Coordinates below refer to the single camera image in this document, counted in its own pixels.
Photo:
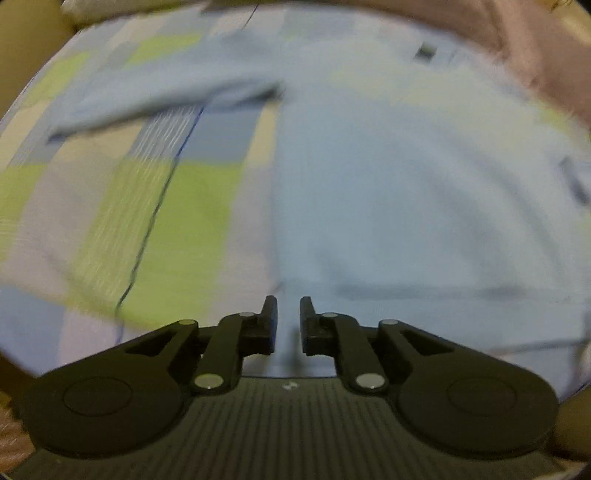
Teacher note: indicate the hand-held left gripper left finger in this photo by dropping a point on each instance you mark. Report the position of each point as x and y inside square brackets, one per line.
[272, 323]

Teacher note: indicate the purple velvet pillow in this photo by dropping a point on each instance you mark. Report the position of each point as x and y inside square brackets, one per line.
[545, 50]

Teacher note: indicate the light blue shirt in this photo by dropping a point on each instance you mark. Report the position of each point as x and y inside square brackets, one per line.
[392, 184]

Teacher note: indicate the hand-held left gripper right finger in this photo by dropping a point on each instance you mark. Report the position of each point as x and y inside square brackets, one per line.
[305, 323]

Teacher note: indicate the checked bed sheet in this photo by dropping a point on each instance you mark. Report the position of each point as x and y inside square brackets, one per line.
[184, 207]

